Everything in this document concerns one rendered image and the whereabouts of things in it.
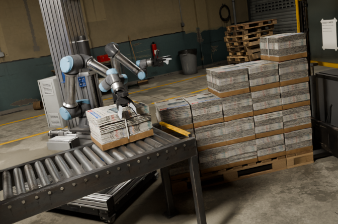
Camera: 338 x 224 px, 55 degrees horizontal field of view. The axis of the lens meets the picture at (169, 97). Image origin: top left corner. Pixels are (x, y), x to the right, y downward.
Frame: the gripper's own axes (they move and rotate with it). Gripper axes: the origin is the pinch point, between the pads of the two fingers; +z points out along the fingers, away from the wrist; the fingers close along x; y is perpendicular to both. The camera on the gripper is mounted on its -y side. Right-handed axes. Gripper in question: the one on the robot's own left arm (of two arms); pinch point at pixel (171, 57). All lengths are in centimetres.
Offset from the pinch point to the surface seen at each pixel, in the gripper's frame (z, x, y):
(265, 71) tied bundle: 84, 27, 20
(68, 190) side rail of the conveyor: -61, 166, 26
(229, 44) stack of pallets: 154, -621, 132
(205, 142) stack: 21, 48, 74
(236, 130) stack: 51, 42, 68
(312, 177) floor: 113, 62, 116
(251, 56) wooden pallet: 198, -535, 154
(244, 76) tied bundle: 65, 31, 21
